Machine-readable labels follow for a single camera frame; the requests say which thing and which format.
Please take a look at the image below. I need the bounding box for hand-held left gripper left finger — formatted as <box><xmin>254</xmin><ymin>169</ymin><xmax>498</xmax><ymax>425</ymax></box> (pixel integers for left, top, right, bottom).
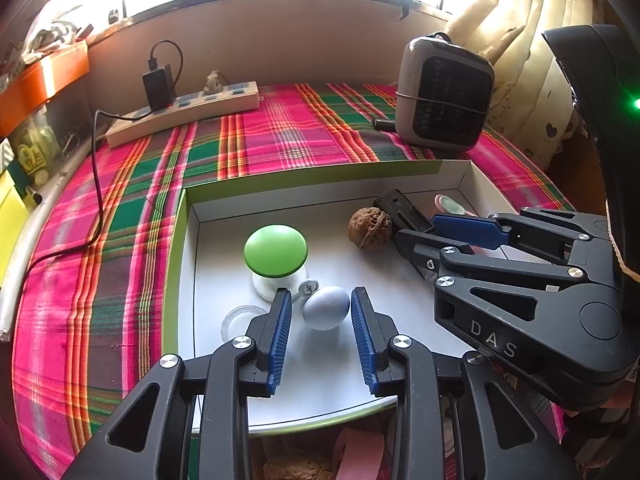
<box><xmin>60</xmin><ymin>287</ymin><xmax>293</xmax><ymax>480</ymax></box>

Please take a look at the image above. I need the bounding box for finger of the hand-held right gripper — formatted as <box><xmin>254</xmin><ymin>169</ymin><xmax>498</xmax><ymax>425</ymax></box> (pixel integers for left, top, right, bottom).
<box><xmin>431</xmin><ymin>207</ymin><xmax>614</xmax><ymax>288</ymax></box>
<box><xmin>394</xmin><ymin>229</ymin><xmax>587</xmax><ymax>322</ymax></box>

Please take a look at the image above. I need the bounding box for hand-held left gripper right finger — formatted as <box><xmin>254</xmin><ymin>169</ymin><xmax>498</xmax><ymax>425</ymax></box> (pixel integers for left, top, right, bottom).
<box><xmin>350</xmin><ymin>287</ymin><xmax>583</xmax><ymax>480</ymax></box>

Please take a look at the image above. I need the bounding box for green white cardboard box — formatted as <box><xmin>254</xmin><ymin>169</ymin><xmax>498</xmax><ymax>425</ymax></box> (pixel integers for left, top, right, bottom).
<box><xmin>161</xmin><ymin>159</ymin><xmax>521</xmax><ymax>433</ymax></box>

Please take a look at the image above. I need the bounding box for white egg-shaped ball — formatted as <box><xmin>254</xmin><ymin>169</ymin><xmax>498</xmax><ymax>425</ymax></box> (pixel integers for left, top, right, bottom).
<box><xmin>302</xmin><ymin>286</ymin><xmax>350</xmax><ymax>331</ymax></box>

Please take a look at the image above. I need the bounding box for small clear round jar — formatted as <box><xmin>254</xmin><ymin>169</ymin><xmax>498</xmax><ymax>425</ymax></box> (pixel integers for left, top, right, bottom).
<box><xmin>221</xmin><ymin>304</ymin><xmax>266</xmax><ymax>342</ymax></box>

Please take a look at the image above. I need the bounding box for brown walnut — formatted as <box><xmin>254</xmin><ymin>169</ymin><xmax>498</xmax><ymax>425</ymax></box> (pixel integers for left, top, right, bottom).
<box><xmin>348</xmin><ymin>206</ymin><xmax>393</xmax><ymax>250</ymax></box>
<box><xmin>262</xmin><ymin>455</ymin><xmax>335</xmax><ymax>480</ymax></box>

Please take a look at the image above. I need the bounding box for green mushroom-shaped knob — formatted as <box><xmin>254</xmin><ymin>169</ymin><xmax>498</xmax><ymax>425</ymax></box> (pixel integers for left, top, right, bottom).
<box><xmin>243</xmin><ymin>225</ymin><xmax>308</xmax><ymax>302</ymax></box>

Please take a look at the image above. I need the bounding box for cream heart print pillow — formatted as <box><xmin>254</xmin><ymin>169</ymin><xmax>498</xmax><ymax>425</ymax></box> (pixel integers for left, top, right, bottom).
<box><xmin>480</xmin><ymin>50</ymin><xmax>576</xmax><ymax>171</ymax></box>

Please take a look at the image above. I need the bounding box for grey desktop fan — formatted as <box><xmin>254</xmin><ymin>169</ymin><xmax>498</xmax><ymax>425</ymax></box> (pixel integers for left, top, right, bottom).
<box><xmin>395</xmin><ymin>34</ymin><xmax>496</xmax><ymax>151</ymax></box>

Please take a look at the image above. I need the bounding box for plaid pink green blanket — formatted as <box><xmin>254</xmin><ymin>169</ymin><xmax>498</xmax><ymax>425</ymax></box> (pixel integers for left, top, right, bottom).
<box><xmin>10</xmin><ymin>80</ymin><xmax>576</xmax><ymax>480</ymax></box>

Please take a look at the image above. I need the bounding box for cream heart print curtain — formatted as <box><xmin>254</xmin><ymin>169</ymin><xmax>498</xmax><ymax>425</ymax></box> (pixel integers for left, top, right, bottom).
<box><xmin>445</xmin><ymin>0</ymin><xmax>606</xmax><ymax>91</ymax></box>

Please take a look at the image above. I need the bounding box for beige power strip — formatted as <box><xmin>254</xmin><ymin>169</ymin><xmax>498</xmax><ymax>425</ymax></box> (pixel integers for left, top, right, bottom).
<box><xmin>106</xmin><ymin>81</ymin><xmax>261</xmax><ymax>148</ymax></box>

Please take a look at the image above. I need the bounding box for black charger adapter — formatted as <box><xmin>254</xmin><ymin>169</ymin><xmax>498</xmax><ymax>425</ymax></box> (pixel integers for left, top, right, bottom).
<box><xmin>142</xmin><ymin>64</ymin><xmax>176</xmax><ymax>110</ymax></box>

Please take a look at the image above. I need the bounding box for yellow cardboard box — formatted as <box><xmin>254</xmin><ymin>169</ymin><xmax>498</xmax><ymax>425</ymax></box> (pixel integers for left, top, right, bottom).
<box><xmin>0</xmin><ymin>170</ymin><xmax>31</xmax><ymax>286</ymax></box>

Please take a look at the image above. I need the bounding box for clear container green print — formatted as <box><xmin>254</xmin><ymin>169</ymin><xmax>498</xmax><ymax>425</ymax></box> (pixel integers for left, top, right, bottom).
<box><xmin>7</xmin><ymin>110</ymin><xmax>76</xmax><ymax>183</ymax></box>

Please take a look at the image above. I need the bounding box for orange storage box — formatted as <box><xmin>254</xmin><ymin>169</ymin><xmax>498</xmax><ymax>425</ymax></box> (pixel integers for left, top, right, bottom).
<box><xmin>0</xmin><ymin>40</ymin><xmax>91</xmax><ymax>133</ymax></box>

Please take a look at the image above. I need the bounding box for white crumpled bag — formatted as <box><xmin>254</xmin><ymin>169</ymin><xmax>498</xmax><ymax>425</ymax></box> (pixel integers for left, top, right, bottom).
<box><xmin>22</xmin><ymin>2</ymin><xmax>96</xmax><ymax>53</ymax></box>

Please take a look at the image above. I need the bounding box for black power cord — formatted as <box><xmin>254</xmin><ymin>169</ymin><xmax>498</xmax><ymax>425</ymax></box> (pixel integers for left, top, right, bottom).
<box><xmin>12</xmin><ymin>109</ymin><xmax>118</xmax><ymax>321</ymax></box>

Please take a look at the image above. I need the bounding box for black charger cable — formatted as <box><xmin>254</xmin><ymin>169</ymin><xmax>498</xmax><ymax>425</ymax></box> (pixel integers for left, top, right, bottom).
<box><xmin>149</xmin><ymin>40</ymin><xmax>185</xmax><ymax>92</ymax></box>

